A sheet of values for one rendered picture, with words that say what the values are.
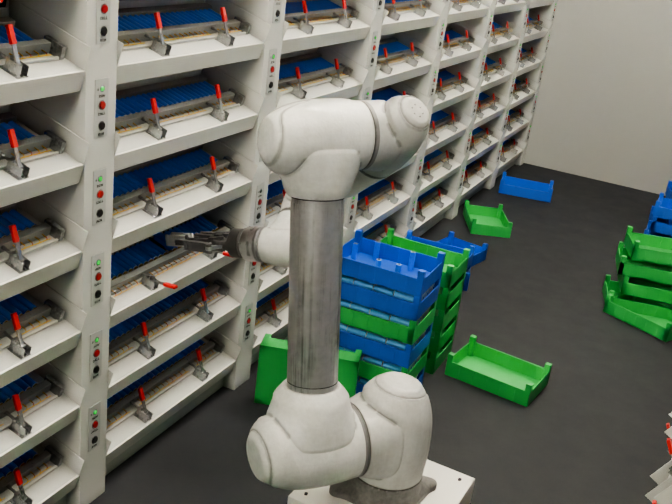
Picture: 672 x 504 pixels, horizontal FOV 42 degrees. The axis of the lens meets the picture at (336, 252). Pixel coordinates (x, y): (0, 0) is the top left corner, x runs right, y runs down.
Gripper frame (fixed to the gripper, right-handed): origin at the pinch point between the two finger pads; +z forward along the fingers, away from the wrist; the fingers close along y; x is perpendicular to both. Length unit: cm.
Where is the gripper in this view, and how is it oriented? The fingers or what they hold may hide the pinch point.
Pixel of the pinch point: (179, 239)
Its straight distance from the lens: 231.9
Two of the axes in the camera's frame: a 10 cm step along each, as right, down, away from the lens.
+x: 0.8, 9.6, 2.8
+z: -9.0, -0.6, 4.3
